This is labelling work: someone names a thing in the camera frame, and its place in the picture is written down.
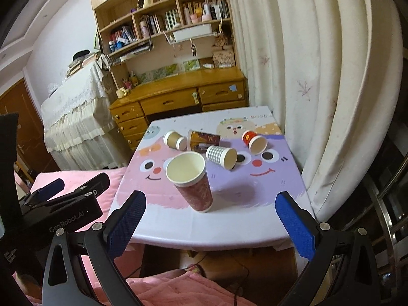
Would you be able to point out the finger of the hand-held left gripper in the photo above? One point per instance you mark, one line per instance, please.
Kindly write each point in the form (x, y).
(92, 184)
(47, 189)

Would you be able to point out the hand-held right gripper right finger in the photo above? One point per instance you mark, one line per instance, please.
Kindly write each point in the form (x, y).
(295, 226)

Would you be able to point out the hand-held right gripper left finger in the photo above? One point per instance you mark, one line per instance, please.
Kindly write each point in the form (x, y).
(126, 223)

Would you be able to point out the red patterned paper cup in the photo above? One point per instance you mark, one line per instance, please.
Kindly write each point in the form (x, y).
(195, 191)

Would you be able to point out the gold paper cup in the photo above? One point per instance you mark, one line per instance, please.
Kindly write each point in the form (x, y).
(173, 140)

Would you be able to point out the red orange paper cup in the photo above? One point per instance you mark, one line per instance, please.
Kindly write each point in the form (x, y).
(254, 141)

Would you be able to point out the checkered paper cup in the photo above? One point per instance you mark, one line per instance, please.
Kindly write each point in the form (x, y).
(220, 156)

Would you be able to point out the dark printed paper cup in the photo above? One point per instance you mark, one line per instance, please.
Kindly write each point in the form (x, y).
(204, 140)

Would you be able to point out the cartoon printed tablecloth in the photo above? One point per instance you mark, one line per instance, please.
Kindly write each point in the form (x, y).
(255, 191)

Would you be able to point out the brown wooden door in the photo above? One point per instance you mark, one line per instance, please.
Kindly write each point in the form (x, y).
(28, 127)

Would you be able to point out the white lace covered furniture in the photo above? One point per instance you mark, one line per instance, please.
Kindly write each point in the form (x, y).
(79, 118)

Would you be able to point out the pink blanket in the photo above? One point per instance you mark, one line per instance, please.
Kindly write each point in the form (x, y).
(191, 290)

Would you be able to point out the metal rack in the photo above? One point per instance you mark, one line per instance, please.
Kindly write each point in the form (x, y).
(389, 216)

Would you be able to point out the small cream basket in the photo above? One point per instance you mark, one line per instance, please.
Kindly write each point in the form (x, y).
(123, 93)

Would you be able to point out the stack of books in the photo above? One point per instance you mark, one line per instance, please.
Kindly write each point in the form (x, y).
(81, 65)

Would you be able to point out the black hat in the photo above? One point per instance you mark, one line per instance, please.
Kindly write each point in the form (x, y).
(81, 54)

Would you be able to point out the wooden desk with drawers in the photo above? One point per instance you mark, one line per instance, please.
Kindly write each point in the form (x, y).
(178, 83)

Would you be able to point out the cream flowered curtain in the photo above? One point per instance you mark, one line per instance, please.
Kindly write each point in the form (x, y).
(318, 70)

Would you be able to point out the white long box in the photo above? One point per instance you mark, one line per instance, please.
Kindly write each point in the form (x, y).
(193, 32)

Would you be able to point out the carved wooden box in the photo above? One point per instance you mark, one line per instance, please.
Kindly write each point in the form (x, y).
(223, 58)

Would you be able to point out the row of books and bottles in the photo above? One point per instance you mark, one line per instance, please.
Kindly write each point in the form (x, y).
(207, 9)

